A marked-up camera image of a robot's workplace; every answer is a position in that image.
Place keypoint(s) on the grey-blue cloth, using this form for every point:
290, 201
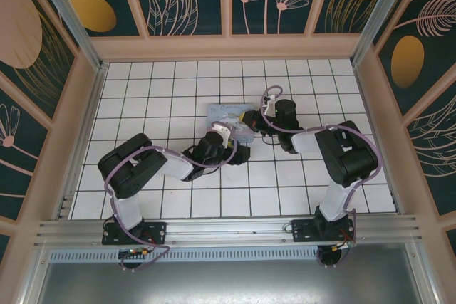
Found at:
221, 113

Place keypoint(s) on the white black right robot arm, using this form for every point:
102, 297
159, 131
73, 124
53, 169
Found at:
336, 200

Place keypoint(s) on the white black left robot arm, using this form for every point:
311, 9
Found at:
174, 167

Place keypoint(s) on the left base connector board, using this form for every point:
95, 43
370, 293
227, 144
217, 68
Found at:
133, 252

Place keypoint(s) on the base connector board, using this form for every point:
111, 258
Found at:
133, 252
343, 245

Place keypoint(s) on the grey metal sheet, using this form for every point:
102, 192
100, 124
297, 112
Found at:
228, 282

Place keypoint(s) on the right base connector board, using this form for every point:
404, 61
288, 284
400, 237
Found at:
343, 245

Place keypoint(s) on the aluminium mounting rail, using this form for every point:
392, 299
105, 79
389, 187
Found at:
228, 229

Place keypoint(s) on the aluminium side rail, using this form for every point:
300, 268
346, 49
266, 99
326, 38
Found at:
96, 97
367, 104

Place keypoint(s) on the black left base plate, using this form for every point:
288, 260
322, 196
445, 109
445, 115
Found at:
156, 233

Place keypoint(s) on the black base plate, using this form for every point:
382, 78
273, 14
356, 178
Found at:
156, 233
303, 231

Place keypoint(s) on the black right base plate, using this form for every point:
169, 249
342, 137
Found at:
303, 231

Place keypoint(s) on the aluminium corner post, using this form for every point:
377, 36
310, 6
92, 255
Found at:
384, 8
71, 15

